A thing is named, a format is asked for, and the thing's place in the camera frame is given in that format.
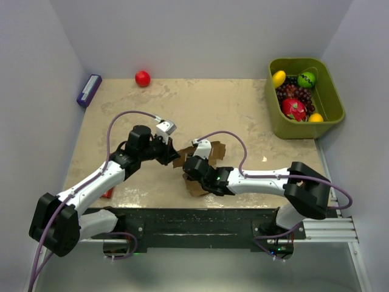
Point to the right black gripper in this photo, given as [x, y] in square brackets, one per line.
[206, 160]

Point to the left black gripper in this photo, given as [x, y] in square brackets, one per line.
[169, 154]

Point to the brown cardboard box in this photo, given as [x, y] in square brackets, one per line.
[194, 188]

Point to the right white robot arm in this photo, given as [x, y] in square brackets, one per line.
[306, 190]

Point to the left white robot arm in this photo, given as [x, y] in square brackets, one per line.
[60, 221]

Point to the red rectangular box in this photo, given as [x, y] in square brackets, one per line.
[108, 194]

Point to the purple rectangular box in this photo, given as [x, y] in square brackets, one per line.
[88, 92]

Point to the red tomato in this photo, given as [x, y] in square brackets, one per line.
[142, 79]

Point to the red dragon fruit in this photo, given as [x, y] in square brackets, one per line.
[294, 109]

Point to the yellow lemon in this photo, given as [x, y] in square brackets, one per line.
[278, 78]

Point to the purple grapes bunch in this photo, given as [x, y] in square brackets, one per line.
[291, 90]

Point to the small yellow orange fruit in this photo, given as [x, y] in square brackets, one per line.
[315, 117]

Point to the green striped fruit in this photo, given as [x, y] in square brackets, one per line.
[306, 80]

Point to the green plastic bin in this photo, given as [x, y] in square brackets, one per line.
[325, 99]

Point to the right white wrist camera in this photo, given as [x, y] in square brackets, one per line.
[202, 148]

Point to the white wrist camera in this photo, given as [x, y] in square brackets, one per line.
[202, 148]
[164, 129]

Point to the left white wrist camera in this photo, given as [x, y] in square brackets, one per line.
[164, 129]

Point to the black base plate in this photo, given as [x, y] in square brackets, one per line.
[252, 229]

